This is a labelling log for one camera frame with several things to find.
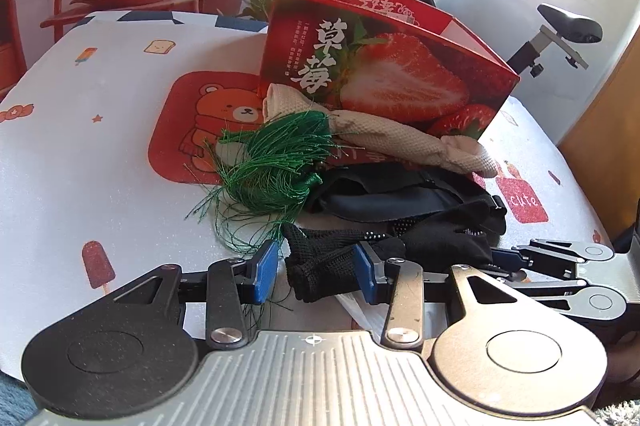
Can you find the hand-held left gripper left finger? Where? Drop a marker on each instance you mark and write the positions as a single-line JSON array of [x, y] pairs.
[[265, 268]]

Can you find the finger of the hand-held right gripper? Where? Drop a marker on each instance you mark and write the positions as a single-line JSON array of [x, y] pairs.
[[550, 252], [590, 301]]

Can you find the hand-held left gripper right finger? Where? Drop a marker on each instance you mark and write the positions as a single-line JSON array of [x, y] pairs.
[[365, 276]]

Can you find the black mesh glove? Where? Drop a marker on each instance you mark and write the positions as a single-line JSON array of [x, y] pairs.
[[320, 256]]

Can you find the black eye mask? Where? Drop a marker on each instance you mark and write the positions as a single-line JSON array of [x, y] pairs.
[[380, 201]]

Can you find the black dotted sock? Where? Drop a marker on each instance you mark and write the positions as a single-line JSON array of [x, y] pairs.
[[450, 241]]

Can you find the cream knit cloth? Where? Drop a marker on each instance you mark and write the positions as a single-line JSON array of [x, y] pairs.
[[400, 141]]

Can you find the red strawberry print cardboard box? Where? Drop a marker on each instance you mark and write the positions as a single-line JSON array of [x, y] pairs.
[[400, 71]]

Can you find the white plastic bag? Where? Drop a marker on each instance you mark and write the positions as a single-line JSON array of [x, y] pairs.
[[367, 318]]

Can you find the green thread tassel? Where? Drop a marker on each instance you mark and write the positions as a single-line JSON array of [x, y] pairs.
[[270, 156]]

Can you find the brown wooden board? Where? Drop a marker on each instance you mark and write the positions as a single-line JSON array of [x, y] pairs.
[[610, 146]]

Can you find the white printed tablecloth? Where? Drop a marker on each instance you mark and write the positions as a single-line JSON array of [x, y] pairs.
[[75, 181]]

